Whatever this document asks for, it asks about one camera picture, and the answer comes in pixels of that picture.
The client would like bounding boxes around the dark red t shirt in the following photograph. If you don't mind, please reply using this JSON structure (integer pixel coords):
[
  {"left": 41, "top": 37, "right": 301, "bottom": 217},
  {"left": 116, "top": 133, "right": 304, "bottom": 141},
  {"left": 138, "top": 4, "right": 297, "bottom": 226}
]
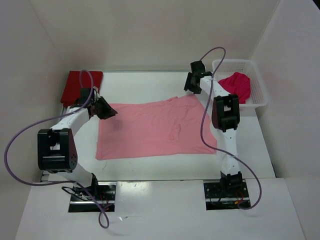
[{"left": 60, "top": 71, "right": 103, "bottom": 108}]

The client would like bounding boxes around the pink t shirt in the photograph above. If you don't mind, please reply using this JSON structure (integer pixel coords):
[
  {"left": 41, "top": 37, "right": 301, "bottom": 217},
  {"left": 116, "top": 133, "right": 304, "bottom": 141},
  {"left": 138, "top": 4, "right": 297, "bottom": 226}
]
[{"left": 95, "top": 94, "right": 218, "bottom": 160}]

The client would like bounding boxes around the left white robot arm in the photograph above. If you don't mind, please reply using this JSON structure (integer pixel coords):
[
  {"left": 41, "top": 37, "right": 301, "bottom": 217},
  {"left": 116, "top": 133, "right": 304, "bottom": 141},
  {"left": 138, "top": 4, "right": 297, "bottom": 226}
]
[{"left": 37, "top": 96, "right": 118, "bottom": 200}]

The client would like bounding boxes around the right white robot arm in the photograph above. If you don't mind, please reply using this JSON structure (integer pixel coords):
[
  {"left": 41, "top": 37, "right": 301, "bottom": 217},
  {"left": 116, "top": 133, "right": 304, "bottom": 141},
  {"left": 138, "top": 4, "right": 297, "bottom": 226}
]
[{"left": 184, "top": 72, "right": 243, "bottom": 197}]

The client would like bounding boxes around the crimson t shirt in basket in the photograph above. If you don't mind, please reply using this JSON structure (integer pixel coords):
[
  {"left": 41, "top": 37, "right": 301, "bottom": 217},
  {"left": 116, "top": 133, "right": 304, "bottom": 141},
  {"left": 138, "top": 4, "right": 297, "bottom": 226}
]
[{"left": 218, "top": 72, "right": 251, "bottom": 104}]

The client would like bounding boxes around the white plastic basket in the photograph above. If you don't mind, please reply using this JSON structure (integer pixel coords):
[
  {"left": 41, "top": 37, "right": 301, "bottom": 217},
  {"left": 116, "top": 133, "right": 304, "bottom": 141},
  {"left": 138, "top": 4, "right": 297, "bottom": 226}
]
[{"left": 214, "top": 59, "right": 268, "bottom": 110}]

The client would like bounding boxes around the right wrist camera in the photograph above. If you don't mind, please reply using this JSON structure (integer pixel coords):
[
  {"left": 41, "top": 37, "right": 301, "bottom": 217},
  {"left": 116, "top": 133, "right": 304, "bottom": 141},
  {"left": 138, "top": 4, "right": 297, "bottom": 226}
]
[{"left": 190, "top": 60, "right": 206, "bottom": 74}]

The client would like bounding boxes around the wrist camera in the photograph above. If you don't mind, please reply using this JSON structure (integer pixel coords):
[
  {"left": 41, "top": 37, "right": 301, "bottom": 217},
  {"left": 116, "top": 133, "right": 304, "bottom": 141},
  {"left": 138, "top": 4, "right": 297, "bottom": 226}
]
[
  {"left": 78, "top": 86, "right": 99, "bottom": 105},
  {"left": 190, "top": 60, "right": 206, "bottom": 74}
]

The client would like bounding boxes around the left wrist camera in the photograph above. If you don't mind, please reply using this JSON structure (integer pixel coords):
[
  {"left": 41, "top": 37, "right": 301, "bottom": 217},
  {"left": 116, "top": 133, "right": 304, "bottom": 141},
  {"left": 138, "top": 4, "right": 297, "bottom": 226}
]
[{"left": 78, "top": 86, "right": 99, "bottom": 105}]

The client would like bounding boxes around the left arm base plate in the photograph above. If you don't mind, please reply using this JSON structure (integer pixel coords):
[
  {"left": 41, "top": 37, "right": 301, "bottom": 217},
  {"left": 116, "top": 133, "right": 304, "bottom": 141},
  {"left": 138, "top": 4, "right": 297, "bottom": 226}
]
[{"left": 61, "top": 182, "right": 117, "bottom": 213}]

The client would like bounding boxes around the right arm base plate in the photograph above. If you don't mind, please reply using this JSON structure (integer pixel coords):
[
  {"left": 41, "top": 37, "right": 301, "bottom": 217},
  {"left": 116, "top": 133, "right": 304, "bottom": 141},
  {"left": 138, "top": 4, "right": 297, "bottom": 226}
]
[{"left": 203, "top": 181, "right": 251, "bottom": 211}]

